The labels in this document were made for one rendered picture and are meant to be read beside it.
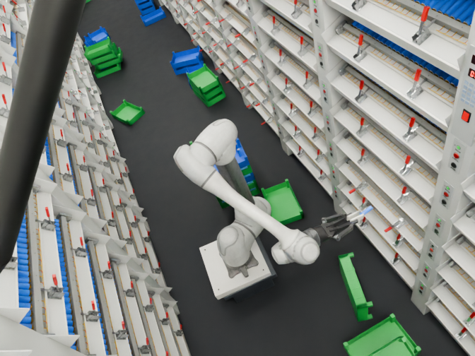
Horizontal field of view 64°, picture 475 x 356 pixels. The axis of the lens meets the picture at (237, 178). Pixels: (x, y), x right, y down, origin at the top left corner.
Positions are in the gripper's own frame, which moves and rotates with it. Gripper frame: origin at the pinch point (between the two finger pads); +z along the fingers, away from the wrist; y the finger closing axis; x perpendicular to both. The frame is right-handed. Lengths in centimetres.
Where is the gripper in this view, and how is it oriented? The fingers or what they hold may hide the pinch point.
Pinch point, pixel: (355, 217)
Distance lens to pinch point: 178.6
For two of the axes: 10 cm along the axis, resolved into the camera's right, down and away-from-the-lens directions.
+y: -4.1, -6.3, 6.6
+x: 1.5, 6.7, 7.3
